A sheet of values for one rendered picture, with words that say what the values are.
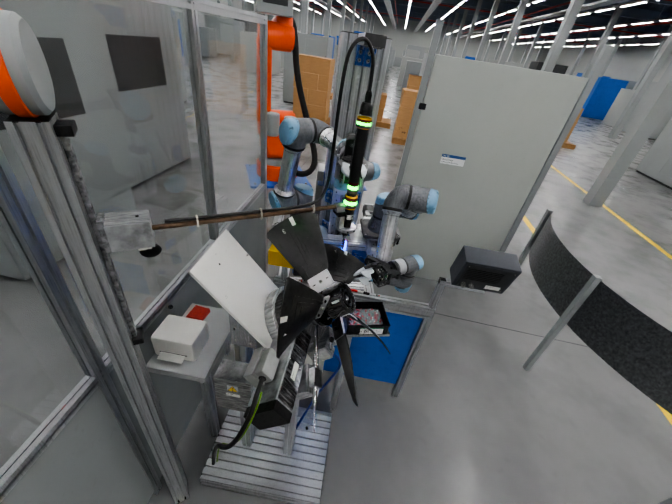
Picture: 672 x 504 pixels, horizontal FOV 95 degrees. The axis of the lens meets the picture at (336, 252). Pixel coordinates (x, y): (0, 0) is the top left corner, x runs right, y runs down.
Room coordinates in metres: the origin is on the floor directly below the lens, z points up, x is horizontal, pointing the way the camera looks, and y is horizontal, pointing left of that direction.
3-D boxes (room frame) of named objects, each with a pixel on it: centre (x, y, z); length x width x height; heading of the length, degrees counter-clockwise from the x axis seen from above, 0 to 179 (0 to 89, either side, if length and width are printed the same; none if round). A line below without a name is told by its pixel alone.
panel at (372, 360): (1.30, -0.14, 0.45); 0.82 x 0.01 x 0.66; 88
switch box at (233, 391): (0.73, 0.32, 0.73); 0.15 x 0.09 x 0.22; 88
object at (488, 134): (2.70, -1.04, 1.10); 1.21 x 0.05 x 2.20; 88
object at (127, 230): (0.60, 0.51, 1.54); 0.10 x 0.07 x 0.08; 123
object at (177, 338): (0.77, 0.57, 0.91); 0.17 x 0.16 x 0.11; 88
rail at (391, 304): (1.30, -0.14, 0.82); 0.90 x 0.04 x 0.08; 88
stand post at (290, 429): (0.81, 0.09, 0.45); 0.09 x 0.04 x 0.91; 178
